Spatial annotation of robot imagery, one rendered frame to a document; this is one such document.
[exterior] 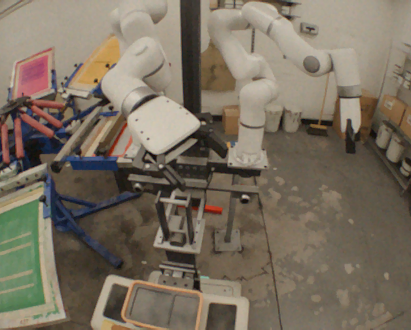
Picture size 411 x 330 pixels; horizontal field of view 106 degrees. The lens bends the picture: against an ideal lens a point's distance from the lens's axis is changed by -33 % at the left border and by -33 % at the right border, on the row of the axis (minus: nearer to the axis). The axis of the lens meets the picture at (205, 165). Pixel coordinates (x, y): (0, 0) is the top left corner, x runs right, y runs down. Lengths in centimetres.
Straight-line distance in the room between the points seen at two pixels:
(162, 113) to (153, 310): 55
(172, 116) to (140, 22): 30
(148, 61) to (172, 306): 64
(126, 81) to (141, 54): 6
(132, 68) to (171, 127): 15
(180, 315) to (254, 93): 72
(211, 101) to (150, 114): 309
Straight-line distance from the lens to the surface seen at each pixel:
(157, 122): 38
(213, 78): 328
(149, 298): 74
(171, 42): 325
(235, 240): 201
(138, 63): 46
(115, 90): 45
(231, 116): 314
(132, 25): 60
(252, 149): 87
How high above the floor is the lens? 169
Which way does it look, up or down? 39 degrees down
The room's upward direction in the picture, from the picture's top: straight up
